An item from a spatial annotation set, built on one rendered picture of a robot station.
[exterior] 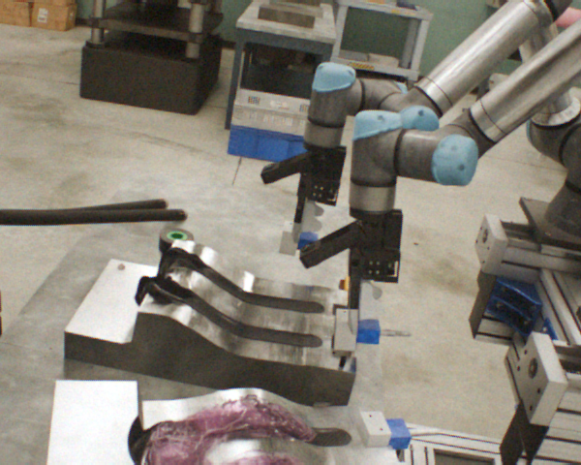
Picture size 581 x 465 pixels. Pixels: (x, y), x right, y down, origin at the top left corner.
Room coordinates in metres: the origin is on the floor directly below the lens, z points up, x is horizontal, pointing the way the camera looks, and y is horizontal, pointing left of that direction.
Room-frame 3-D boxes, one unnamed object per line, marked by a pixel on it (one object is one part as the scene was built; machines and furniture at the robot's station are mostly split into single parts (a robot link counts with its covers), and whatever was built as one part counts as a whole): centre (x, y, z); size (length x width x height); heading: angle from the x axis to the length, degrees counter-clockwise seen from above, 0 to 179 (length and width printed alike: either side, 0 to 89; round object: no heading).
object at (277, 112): (4.31, 0.23, 0.28); 0.61 x 0.41 x 0.15; 92
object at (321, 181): (1.23, -0.04, 1.09); 0.09 x 0.08 x 0.12; 90
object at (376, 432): (0.78, -0.23, 0.86); 0.13 x 0.05 x 0.05; 107
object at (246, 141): (4.31, 0.23, 0.11); 0.61 x 0.41 x 0.22; 92
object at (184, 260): (0.99, 0.08, 0.92); 0.35 x 0.16 x 0.09; 90
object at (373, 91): (1.26, -0.13, 1.25); 0.11 x 0.11 x 0.08; 24
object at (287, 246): (1.23, -0.05, 0.93); 0.13 x 0.05 x 0.05; 90
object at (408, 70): (7.05, -0.45, 0.47); 1.10 x 0.52 x 0.94; 100
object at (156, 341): (1.00, 0.10, 0.87); 0.50 x 0.26 x 0.14; 90
